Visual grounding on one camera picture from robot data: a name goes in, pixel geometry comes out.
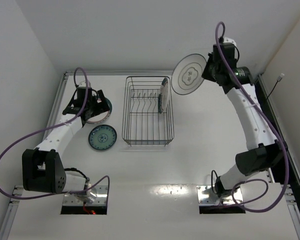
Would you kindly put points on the metal base plate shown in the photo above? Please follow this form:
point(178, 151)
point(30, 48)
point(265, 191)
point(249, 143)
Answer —
point(207, 198)
point(96, 197)

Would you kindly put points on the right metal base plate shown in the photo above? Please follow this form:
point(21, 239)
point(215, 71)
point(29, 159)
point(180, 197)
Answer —
point(207, 198)

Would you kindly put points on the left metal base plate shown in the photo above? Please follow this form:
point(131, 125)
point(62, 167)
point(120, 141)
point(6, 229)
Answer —
point(96, 197)

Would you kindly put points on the black cable white plug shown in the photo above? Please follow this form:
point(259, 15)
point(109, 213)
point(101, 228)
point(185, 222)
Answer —
point(263, 96)

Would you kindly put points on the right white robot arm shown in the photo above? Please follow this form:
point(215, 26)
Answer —
point(263, 147)

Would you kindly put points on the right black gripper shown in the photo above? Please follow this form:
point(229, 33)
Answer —
point(209, 68)

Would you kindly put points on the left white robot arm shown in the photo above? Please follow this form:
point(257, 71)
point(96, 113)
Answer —
point(42, 167)

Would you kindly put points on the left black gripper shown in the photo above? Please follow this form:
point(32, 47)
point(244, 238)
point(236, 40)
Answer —
point(94, 107)

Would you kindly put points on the grey wire dish rack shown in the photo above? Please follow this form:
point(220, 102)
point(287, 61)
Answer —
point(142, 124)

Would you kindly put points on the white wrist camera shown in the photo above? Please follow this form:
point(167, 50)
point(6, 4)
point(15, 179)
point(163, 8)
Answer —
point(85, 84)
point(229, 40)

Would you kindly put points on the white plate grey rim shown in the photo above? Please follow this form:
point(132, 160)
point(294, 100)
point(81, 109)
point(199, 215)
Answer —
point(187, 75)

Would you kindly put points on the green red rimmed plate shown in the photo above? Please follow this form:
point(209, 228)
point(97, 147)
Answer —
point(164, 94)
point(102, 117)

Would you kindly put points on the blue floral green plate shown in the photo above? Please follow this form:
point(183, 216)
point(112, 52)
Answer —
point(102, 137)

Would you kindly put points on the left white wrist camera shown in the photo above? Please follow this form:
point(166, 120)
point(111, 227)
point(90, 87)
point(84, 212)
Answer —
point(85, 84)

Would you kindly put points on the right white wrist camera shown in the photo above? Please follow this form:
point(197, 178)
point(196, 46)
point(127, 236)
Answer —
point(229, 40)

